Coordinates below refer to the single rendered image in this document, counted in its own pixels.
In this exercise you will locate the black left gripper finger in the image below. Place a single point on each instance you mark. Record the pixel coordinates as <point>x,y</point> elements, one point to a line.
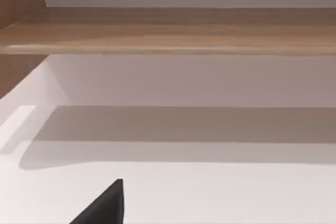
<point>109,205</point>

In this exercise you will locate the wooden open shelf unit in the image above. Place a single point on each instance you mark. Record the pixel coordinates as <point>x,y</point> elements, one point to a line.
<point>168,32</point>

